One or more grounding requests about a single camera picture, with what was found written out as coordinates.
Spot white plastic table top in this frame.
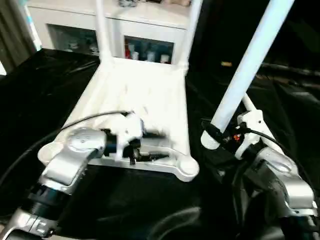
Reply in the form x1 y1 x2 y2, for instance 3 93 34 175
37 56 200 183

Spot white plastic table leg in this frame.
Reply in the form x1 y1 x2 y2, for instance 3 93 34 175
242 92 282 152
200 0 297 151
176 0 204 72
94 0 113 64

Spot black metal rod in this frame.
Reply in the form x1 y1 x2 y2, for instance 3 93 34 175
259 62 320 77

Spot black plastic mat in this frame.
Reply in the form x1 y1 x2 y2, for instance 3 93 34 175
0 47 320 240

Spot white glass-door cabinet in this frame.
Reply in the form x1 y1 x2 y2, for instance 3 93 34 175
25 0 194 65

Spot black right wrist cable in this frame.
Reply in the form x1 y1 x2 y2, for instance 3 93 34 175
244 128 287 153

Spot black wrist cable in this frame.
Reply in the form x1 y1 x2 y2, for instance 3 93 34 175
0 110 135 187
244 128 287 153

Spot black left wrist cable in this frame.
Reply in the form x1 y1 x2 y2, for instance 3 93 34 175
0 110 135 187

